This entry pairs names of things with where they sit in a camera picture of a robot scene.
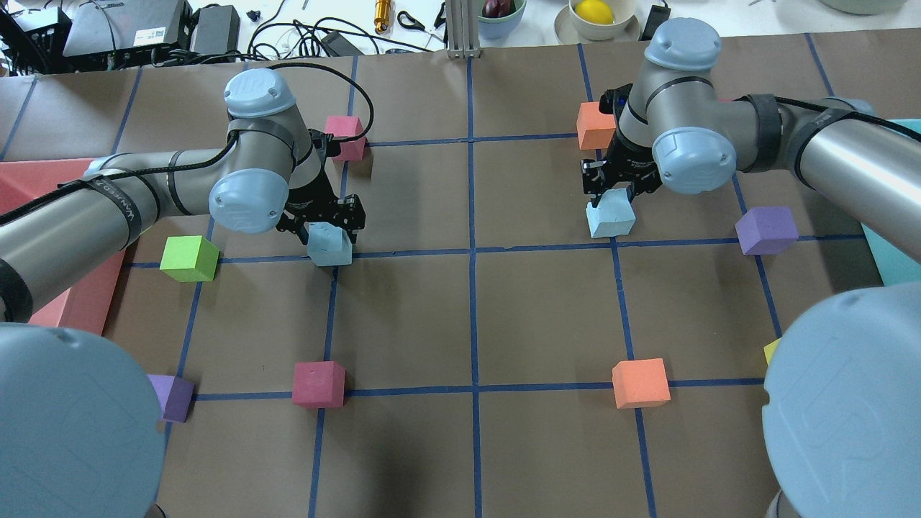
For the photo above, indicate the yellow block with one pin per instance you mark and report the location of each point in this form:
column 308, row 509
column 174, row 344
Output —
column 768, row 350

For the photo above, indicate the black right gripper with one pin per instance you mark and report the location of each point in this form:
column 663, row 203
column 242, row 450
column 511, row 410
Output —
column 631, row 164

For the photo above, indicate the purple block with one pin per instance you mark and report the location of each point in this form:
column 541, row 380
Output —
column 174, row 396
column 766, row 230

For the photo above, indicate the black power adapter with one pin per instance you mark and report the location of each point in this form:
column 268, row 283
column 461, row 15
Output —
column 216, row 30

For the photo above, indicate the black computer box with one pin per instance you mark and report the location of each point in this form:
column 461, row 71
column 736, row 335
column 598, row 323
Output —
column 105, row 27

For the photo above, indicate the pink block far left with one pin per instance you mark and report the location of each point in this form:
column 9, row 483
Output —
column 344, row 127

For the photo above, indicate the blue bowl with fruit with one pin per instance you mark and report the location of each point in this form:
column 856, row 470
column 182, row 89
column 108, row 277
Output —
column 497, row 19

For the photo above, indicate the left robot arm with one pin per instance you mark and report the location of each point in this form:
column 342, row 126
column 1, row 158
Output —
column 80, row 419

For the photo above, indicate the orange block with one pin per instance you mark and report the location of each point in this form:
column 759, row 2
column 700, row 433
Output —
column 640, row 384
column 595, row 130

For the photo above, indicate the black scissors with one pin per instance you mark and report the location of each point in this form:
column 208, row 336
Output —
column 407, row 21

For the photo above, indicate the orange block near right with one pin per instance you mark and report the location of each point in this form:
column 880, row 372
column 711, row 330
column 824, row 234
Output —
column 640, row 384

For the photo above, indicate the brass cylinder tool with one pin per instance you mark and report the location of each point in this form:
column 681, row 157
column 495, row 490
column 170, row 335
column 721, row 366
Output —
column 382, row 16

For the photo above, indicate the aluminium frame post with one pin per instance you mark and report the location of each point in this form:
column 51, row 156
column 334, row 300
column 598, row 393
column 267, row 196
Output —
column 462, row 30

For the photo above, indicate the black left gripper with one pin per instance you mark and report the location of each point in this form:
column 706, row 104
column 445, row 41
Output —
column 312, row 194

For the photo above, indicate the purple block right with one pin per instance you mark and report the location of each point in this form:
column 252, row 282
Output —
column 766, row 230

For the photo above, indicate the light blue block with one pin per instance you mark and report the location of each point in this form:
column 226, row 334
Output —
column 613, row 216
column 329, row 245

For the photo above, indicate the bowl with lemon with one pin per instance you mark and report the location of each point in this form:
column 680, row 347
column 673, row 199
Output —
column 597, row 21

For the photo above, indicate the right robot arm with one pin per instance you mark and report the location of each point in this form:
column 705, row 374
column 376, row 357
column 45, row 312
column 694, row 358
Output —
column 841, row 421

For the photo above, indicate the orange block far right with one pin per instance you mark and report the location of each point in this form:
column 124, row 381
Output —
column 595, row 130

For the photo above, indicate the magenta block near left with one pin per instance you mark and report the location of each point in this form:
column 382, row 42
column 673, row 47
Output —
column 319, row 385

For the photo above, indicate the pink plastic bin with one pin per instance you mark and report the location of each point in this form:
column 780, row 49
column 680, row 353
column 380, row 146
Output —
column 86, row 305

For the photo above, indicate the purple block near left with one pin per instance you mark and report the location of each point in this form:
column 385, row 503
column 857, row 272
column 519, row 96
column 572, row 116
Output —
column 174, row 396

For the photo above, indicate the cyan plastic bin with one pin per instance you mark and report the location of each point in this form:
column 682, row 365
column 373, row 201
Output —
column 893, row 265

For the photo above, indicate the green block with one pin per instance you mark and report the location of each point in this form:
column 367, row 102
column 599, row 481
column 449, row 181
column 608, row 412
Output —
column 189, row 259

